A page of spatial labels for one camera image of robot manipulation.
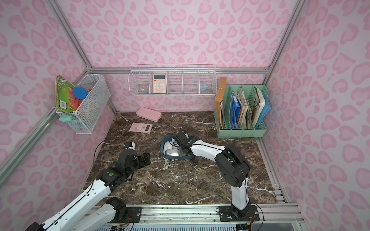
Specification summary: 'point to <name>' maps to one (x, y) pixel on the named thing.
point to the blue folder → (235, 109)
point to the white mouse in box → (172, 152)
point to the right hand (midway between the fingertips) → (187, 147)
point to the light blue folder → (266, 108)
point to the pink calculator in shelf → (159, 83)
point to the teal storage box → (166, 143)
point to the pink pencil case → (149, 114)
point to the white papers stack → (258, 103)
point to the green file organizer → (240, 113)
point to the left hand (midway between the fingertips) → (143, 154)
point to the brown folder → (220, 88)
